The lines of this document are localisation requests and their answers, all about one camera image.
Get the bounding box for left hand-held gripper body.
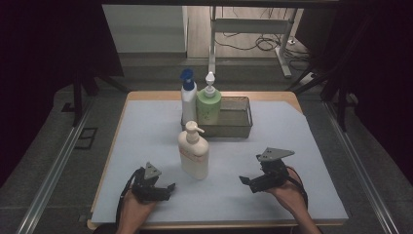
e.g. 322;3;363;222
131;161;168;203

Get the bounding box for white spray bottle blue cap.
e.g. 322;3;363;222
179;67;198;126

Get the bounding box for light blue table sheet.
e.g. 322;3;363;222
91;98;349;224

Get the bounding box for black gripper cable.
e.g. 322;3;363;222
115;169;141;230
286;166;309;210

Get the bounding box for white cabinet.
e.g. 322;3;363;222
101;4;189;55

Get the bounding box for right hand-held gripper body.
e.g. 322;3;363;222
255;146;296;189

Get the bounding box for cream pump bottle red label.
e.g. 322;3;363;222
177;120;210;180

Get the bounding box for person's right hand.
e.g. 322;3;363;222
265;169;308;215

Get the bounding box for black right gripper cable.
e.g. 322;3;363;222
286;166;309;210

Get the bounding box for white desk frame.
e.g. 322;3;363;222
207;6;294;79

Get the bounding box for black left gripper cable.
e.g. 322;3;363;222
115;169;141;230

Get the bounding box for person's left hand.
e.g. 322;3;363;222
121;191;157;225

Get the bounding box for dark curtain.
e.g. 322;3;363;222
0;0;125;188
295;0;413;187

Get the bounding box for black floor cables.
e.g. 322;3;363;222
213;30;313;62

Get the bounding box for aluminium floor rail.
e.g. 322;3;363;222
322;100;401;234
16;97;95;234

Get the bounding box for black stand legs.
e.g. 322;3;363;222
72;69;130;128

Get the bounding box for black tripod legs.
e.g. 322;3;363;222
286;61;349;133

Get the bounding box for green pump bottle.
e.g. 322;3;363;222
196;71;223;126

